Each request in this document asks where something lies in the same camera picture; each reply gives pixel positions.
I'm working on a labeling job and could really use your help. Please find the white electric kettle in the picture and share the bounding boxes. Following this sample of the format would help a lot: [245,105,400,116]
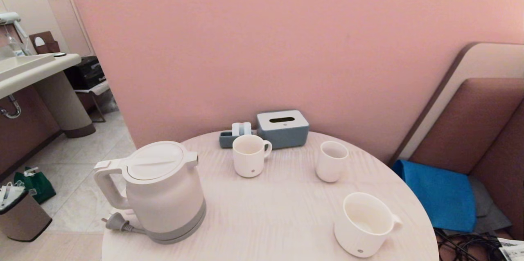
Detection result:
[93,141,206,239]

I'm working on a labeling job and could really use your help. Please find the grey tissue box white lid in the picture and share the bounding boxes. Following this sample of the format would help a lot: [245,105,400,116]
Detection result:
[257,110,309,149]

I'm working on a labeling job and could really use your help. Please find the small grey tray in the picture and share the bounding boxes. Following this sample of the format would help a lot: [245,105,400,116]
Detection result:
[219,130,258,149]

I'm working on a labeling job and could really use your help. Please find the small white ribbed mug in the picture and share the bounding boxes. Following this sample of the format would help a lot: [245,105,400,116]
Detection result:
[233,135,273,178]

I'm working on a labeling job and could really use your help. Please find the white cup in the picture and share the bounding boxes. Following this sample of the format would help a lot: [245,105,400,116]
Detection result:
[316,141,349,183]

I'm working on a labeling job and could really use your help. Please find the grey kettle base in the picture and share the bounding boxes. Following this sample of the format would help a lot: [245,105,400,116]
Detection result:
[143,216,206,245]

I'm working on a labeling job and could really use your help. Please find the large white ribbed mug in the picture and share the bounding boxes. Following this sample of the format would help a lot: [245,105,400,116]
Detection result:
[334,192,402,258]

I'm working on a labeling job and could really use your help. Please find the metal rack with white towel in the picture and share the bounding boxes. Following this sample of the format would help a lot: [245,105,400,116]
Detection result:
[75,81,111,123]

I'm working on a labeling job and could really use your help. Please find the black box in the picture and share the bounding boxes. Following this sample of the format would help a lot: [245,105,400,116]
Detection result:
[64,56,106,90]

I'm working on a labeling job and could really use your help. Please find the blue cloth bag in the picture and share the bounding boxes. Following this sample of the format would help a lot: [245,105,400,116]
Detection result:
[392,160,477,233]

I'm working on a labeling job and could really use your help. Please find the brown upholstered bench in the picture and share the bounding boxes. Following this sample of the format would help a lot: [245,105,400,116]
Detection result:
[387,42,524,241]

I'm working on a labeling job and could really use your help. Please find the brown tissue holder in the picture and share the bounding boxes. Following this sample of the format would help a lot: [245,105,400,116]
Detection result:
[29,31,61,54]

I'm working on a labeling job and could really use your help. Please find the white sink counter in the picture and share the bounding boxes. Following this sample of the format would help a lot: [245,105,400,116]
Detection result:
[0,53,81,100]

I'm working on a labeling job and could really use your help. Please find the green bag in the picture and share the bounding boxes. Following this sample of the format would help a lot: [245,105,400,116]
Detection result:
[14,166,57,205]

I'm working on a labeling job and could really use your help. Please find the grey seat cushion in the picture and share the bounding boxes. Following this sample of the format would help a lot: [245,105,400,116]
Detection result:
[444,175,512,235]

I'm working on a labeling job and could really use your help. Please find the chrome drain pipe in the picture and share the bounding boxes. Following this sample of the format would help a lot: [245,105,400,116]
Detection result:
[0,94,22,119]

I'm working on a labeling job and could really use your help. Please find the clear glass bottle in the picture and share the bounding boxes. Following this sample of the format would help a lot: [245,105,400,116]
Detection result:
[6,35,26,57]

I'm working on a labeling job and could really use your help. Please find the brown trash bin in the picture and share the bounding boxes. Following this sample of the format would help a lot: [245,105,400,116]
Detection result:
[0,183,53,242]

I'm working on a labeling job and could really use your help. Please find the white hair dryer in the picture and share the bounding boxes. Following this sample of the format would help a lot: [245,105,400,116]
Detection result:
[0,12,29,55]

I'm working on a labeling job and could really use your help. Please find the white printed paper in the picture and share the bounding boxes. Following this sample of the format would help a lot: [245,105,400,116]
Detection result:
[497,238,524,261]

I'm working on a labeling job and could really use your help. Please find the grey power plug with cord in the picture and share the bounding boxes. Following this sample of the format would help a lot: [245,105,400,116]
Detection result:
[102,212,146,234]

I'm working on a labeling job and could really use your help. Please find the beige sink pedestal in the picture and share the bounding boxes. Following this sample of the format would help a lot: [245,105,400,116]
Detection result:
[33,71,96,138]

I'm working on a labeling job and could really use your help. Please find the black floor cables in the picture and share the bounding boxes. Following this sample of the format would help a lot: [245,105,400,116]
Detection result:
[435,228,508,261]

